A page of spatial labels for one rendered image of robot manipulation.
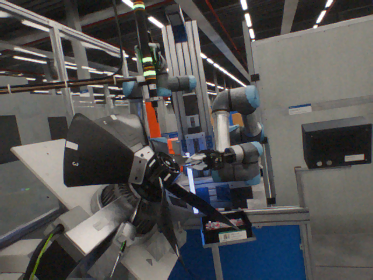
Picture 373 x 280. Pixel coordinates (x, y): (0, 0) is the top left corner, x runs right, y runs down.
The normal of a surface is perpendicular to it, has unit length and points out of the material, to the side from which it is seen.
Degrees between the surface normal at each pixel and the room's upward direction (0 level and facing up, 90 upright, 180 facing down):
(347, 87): 89
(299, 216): 90
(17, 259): 90
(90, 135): 74
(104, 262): 102
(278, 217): 90
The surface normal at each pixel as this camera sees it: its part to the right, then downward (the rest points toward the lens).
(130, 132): 0.10, -0.70
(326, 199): -0.25, 0.11
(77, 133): 0.73, -0.36
